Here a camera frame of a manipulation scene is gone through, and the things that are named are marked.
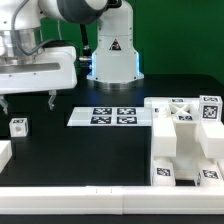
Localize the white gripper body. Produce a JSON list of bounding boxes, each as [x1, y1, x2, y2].
[[0, 46, 77, 95]]

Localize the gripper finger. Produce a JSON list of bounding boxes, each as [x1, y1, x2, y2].
[[48, 90, 57, 110], [0, 95, 8, 115]]

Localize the white chair seat block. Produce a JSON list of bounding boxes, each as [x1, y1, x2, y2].
[[150, 117, 224, 186]]

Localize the small white tagged cube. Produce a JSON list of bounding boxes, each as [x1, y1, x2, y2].
[[199, 95, 223, 121]]

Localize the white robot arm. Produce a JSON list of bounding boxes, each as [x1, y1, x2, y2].
[[0, 0, 144, 109]]

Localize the white flat chair panel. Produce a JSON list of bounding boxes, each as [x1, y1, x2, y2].
[[67, 107, 152, 127]]

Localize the small white cube with hole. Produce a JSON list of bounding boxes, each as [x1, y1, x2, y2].
[[9, 118, 28, 137]]

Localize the white left border block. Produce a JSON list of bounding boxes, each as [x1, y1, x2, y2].
[[0, 140, 12, 173]]

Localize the black camera stand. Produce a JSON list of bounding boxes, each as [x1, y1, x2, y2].
[[79, 24, 92, 63]]

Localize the white front border rail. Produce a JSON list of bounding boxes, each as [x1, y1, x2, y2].
[[0, 186, 224, 215]]

